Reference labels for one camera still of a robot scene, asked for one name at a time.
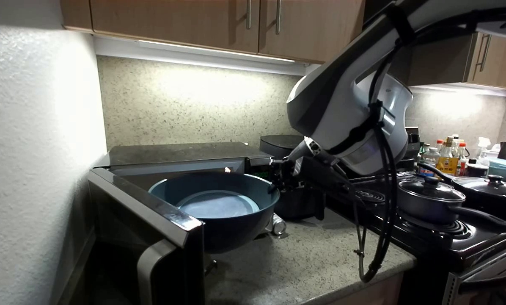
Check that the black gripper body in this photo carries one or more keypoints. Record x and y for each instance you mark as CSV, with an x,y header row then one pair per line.
x,y
303,165

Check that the large teal bowl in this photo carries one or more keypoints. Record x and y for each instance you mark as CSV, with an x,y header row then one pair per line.
x,y
233,208

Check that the stainless steel black microwave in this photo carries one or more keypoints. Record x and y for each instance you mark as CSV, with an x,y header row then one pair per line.
x,y
172,269

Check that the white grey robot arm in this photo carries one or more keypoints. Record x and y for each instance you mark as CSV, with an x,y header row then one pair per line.
x,y
350,111

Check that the small clear bottle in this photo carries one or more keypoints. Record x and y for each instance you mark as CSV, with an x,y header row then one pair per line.
x,y
277,226

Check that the pot with glass lid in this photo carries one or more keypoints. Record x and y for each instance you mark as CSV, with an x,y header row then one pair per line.
x,y
431,201

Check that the wooden upper cabinets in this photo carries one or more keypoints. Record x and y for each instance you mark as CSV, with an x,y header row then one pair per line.
x,y
294,30

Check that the yellow oil bottle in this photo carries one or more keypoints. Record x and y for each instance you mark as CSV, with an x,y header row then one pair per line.
x,y
446,160

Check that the black kitchen stove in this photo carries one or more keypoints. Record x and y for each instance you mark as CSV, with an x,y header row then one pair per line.
x,y
460,257

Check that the black pot with lid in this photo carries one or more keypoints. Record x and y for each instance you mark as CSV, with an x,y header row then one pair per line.
x,y
487,194

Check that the under-cabinet light strip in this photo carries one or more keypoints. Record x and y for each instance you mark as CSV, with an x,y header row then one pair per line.
x,y
196,57

